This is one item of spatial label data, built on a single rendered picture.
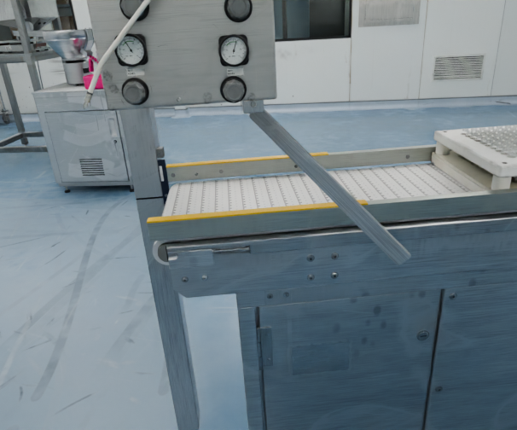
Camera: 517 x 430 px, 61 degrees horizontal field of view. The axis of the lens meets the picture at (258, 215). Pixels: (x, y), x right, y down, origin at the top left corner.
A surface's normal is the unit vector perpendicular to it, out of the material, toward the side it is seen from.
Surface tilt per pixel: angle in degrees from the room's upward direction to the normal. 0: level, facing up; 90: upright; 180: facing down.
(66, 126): 90
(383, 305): 90
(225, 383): 0
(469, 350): 90
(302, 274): 90
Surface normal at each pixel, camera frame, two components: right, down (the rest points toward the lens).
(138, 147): 0.08, 0.41
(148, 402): -0.06, -0.91
